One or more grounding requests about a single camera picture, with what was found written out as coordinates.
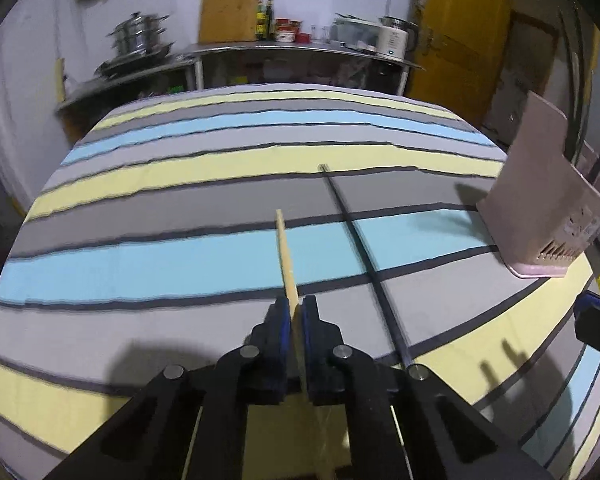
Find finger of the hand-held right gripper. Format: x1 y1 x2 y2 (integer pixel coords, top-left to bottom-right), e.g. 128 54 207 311
574 291 600 357

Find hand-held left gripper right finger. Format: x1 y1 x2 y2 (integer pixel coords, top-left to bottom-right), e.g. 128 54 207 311
300 296 551 480

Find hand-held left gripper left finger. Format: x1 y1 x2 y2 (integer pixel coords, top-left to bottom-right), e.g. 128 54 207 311
45 296 292 480

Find light wooden chopstick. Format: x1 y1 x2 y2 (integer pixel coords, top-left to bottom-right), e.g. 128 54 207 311
275 209 337 480

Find pink utensil holder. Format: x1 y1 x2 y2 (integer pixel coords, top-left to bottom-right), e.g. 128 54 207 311
476 90 600 280

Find black chopstick with gold tip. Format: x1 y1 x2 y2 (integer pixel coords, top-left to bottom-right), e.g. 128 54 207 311
319 163 415 368

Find striped tablecloth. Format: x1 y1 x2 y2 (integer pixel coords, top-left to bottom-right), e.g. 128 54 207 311
0 82 600 480

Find metal kitchen shelf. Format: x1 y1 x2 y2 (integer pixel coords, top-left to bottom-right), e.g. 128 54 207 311
55 42 427 136

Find yellow wooden door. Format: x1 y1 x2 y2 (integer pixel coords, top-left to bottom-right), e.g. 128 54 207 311
406 0 514 127

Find clear plastic container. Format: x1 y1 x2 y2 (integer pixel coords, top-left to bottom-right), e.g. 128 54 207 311
329 15 384 54

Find red seasoning jars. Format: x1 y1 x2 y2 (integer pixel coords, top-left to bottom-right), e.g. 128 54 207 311
274 18 314 44

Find white kitchen appliance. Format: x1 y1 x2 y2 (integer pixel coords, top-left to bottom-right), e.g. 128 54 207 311
377 16 419 61

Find gas stove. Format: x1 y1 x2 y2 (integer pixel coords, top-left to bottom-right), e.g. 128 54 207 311
95 42 181 79

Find wooden cutting board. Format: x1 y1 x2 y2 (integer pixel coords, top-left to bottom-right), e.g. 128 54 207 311
198 0 261 44

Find steel steamer pot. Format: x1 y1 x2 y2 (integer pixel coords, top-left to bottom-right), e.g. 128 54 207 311
107 11 171 58

